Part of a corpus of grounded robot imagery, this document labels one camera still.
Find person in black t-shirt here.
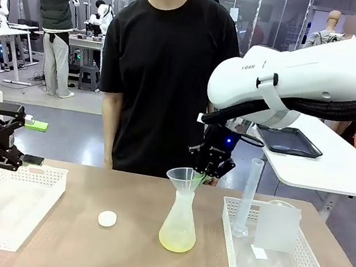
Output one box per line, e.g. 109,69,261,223
84,0,249,187

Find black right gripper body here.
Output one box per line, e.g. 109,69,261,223
193,120,244,173

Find grey background workbench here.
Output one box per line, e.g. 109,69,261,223
65,32,108,71

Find mannequin in grey shirt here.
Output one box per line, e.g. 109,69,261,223
303,6,349,54

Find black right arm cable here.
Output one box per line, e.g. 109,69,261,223
196,65,356,149

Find translucent plastic conical flask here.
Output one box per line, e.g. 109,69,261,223
156,187,204,256

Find clear plastic funnel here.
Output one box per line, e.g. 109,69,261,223
163,165,209,201

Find person's right forearm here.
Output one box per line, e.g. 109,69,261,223
95,91,124,158

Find small white paper label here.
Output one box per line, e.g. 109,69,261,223
248,245,270,260

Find background person beige trousers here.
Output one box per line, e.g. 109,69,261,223
16,0,91,101

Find clear plastic beaker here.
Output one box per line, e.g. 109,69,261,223
253,197,303,255

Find person's left hand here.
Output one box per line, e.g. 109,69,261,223
205,175,221,189

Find white round cap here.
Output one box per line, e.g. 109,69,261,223
96,209,118,230

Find grey step stool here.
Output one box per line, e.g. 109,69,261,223
76,65,104,94

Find black plastic tray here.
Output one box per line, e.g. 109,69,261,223
252,121,327,160

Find clear plastic graduated cylinder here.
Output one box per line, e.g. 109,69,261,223
229,156,265,241

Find person's right hand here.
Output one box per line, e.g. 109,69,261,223
102,152,116,170

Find dark green jacket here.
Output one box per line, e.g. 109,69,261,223
26,0,80,36

